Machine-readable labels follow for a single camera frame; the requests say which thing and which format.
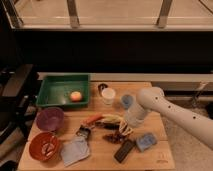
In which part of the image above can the green plastic tray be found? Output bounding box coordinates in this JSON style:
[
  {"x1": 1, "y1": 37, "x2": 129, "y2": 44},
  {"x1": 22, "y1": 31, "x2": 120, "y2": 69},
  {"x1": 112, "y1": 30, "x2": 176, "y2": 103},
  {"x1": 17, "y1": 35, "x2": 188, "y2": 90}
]
[{"x1": 36, "y1": 74, "x2": 90, "y2": 108}]

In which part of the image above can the dark red grape bunch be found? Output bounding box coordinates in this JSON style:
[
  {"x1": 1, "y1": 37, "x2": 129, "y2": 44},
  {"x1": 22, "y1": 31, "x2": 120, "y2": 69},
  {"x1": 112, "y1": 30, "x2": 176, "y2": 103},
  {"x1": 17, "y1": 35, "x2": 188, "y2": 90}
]
[{"x1": 103, "y1": 131, "x2": 125, "y2": 144}]

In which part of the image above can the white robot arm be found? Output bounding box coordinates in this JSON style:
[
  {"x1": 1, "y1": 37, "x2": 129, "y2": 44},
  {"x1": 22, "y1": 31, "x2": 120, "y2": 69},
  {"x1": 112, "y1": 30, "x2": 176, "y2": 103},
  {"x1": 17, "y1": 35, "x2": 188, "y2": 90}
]
[{"x1": 122, "y1": 87, "x2": 213, "y2": 150}]

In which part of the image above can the grey cloth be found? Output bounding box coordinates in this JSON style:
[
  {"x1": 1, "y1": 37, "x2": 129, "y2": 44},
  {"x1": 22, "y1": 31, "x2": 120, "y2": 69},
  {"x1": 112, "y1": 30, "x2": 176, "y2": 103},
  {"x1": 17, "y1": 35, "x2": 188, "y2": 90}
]
[{"x1": 61, "y1": 136, "x2": 90, "y2": 166}]

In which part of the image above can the yellow banana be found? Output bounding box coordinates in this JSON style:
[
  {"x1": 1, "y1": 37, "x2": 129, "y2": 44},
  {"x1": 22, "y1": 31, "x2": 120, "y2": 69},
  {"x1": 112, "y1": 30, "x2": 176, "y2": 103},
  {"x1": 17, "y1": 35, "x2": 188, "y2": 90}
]
[{"x1": 101, "y1": 114, "x2": 122, "y2": 123}]

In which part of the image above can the dark brown stick object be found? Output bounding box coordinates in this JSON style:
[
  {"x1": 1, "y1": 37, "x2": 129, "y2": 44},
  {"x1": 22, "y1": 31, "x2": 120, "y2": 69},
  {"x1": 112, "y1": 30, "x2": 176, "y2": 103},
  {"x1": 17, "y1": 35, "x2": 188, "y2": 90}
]
[{"x1": 95, "y1": 122, "x2": 119, "y2": 130}]

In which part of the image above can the purple bowl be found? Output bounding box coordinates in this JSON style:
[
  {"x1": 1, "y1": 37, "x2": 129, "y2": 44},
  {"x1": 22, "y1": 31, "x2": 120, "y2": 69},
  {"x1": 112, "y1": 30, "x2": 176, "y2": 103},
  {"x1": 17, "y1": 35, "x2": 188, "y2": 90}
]
[{"x1": 36, "y1": 107, "x2": 64, "y2": 131}]

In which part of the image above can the peach apple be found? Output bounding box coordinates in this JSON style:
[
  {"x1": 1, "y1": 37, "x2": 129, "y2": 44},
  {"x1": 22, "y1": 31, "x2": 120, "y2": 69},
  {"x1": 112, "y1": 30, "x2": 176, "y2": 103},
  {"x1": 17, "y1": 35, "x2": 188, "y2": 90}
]
[{"x1": 70, "y1": 91, "x2": 83, "y2": 102}]

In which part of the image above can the small black round object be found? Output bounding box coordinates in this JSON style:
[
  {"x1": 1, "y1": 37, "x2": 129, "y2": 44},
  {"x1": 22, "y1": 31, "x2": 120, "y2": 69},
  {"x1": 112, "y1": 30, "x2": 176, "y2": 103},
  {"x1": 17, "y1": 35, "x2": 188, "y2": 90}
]
[{"x1": 98, "y1": 83, "x2": 108, "y2": 94}]

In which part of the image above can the black chair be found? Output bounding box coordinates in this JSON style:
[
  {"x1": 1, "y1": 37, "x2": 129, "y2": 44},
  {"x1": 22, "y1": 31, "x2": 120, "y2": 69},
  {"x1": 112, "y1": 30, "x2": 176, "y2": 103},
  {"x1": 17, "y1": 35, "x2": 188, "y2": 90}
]
[{"x1": 0, "y1": 64, "x2": 39, "y2": 144}]

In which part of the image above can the orange bowl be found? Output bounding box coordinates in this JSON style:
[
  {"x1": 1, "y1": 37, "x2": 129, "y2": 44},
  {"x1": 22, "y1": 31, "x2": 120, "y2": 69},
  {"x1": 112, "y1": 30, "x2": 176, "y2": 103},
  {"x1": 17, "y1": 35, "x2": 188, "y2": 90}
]
[{"x1": 29, "y1": 132, "x2": 60, "y2": 162}]

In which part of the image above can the black metal clip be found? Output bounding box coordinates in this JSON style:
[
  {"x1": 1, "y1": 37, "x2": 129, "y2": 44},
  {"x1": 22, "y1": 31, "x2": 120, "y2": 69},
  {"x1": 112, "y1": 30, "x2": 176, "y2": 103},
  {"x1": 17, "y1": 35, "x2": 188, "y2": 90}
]
[{"x1": 76, "y1": 125, "x2": 91, "y2": 139}]

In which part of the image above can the blue sponge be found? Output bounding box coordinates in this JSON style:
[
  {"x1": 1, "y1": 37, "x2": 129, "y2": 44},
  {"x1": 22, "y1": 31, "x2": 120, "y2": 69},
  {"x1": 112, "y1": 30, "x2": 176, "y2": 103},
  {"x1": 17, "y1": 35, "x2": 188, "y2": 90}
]
[{"x1": 136, "y1": 133, "x2": 157, "y2": 152}]

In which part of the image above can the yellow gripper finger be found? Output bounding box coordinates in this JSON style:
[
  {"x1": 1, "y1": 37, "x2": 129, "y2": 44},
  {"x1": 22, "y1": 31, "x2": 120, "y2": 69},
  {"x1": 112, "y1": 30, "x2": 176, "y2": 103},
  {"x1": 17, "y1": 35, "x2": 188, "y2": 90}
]
[
  {"x1": 123, "y1": 126, "x2": 133, "y2": 136},
  {"x1": 119, "y1": 120, "x2": 127, "y2": 132}
]

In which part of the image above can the white cup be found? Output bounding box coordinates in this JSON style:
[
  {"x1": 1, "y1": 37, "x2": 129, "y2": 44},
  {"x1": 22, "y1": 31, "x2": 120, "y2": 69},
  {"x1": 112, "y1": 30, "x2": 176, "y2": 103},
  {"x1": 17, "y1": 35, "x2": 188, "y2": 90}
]
[{"x1": 101, "y1": 88, "x2": 116, "y2": 105}]

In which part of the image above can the black remote control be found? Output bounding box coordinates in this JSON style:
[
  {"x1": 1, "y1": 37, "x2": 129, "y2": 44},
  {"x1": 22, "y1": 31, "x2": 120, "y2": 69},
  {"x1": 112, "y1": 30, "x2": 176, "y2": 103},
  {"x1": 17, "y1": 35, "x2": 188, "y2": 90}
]
[{"x1": 114, "y1": 139, "x2": 135, "y2": 163}]

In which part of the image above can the orange carrot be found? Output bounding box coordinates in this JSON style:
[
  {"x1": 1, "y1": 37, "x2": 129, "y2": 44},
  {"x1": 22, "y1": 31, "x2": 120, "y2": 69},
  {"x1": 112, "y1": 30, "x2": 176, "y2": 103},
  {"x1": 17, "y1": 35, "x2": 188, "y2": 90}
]
[{"x1": 82, "y1": 114, "x2": 103, "y2": 125}]

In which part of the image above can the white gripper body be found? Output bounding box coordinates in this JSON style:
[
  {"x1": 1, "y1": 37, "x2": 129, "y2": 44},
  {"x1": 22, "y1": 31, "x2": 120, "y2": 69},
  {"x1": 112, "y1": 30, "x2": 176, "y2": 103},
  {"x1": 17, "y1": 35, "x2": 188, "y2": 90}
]
[{"x1": 124, "y1": 101, "x2": 147, "y2": 128}]

